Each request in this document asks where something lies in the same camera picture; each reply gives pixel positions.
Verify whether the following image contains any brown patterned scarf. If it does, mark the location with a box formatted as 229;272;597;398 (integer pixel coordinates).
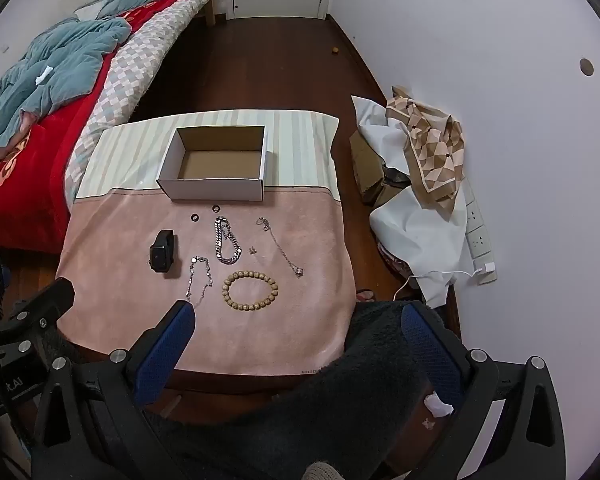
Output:
385;86;467;220

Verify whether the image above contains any bed with red blanket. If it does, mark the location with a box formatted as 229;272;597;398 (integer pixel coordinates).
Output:
0;0;216;253

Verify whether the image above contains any black smartwatch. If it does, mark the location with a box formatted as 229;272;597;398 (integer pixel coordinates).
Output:
149;229;176;273

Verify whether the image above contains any wooden bead bracelet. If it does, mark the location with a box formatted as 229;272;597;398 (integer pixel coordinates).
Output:
221;270;279;312

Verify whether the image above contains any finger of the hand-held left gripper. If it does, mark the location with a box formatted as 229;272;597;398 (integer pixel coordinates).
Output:
2;276;76;361

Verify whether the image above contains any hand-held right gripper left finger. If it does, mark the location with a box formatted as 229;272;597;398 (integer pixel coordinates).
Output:
32;301;198;480

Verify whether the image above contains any blue quilt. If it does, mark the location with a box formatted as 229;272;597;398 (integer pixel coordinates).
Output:
0;0;216;176

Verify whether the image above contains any white power strip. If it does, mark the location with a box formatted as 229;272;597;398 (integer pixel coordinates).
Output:
464;185;492;261

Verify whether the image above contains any thick silver chain bracelet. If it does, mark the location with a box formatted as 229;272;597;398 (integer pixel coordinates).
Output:
214;216;243;265

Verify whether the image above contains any wooden bed frame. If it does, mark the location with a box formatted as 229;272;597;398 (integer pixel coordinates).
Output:
205;0;228;26

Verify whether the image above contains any checked bed quilt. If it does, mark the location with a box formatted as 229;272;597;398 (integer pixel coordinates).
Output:
64;0;216;206

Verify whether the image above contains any white cardboard box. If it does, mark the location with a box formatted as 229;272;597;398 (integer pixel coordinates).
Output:
156;125;271;202

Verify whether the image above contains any brown cardboard box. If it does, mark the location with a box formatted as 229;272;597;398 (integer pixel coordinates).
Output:
349;130;411;206

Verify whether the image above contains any white charger cable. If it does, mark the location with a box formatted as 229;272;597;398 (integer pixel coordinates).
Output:
392;267;486;303

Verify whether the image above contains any white tissue scrap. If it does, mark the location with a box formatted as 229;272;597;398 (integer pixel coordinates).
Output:
424;394;454;417

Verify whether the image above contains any pink and striped cloth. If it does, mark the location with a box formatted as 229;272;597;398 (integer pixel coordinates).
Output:
55;109;357;376

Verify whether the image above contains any thin silver pendant necklace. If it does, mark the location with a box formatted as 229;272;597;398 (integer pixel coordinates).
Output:
256;216;306;279

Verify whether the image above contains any thin silver bracelet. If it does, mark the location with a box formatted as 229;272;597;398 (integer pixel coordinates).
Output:
185;256;215;306

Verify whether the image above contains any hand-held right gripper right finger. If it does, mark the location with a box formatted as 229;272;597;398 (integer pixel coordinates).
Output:
401;301;567;480

